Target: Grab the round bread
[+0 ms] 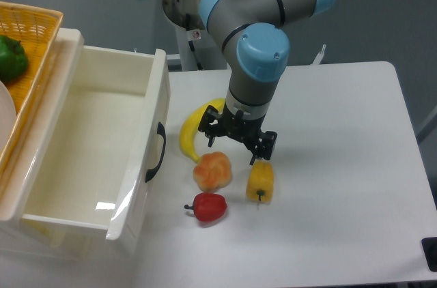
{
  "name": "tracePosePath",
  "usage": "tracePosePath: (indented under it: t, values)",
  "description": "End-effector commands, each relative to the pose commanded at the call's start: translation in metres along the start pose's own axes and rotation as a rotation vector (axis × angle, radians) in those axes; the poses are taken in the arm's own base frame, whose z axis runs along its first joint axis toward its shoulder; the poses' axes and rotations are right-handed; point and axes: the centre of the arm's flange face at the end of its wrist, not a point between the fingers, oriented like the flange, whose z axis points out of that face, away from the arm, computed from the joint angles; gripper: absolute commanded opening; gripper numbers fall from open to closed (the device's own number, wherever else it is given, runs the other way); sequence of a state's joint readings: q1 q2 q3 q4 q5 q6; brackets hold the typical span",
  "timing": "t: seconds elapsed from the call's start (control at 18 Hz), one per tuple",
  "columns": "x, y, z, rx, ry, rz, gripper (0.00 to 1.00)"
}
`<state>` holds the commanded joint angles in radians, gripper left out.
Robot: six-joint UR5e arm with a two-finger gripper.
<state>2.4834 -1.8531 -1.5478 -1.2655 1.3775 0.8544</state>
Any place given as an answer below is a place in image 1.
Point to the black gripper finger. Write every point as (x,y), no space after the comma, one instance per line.
(211,124)
(261,145)

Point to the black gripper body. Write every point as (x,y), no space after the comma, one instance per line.
(236,127)

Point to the round orange bread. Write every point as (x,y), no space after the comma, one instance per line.
(213,171)

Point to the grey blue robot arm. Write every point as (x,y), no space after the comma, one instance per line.
(250,35)

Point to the yellow banana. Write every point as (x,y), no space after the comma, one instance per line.
(190,128)

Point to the yellow bell pepper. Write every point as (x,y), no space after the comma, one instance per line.
(260,185)

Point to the red bell pepper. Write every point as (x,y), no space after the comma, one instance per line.
(208,207)

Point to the white plastic drawer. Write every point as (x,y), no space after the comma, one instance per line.
(77,173)

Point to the black corner object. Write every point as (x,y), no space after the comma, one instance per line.
(429,245)

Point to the yellow woven basket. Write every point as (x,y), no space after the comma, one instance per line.
(36,29)

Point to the white plate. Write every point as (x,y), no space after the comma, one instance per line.
(7,115)

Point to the green bell pepper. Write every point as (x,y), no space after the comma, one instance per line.
(14,61)

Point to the black drawer handle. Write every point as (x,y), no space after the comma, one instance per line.
(159,150)

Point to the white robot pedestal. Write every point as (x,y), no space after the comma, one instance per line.
(197,49)

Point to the white bracket behind table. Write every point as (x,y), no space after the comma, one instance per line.
(319,57)

